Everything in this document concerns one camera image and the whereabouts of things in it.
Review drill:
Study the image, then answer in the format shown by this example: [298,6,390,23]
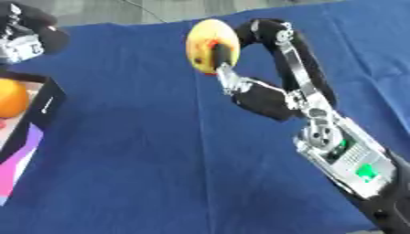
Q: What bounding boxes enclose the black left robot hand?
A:
[0,2,70,65]

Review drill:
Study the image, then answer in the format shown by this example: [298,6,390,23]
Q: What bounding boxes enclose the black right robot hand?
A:
[211,17,340,122]

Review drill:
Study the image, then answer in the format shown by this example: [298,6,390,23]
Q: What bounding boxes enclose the yellow toy fruit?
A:
[184,18,243,76]

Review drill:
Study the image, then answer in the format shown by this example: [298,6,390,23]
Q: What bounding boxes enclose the black box with white inside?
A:
[0,70,70,207]

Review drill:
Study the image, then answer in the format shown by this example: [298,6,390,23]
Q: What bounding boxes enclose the orange toy fruit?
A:
[0,78,32,119]

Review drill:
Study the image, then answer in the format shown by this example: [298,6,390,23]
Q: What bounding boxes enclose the black cable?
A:
[120,0,168,23]

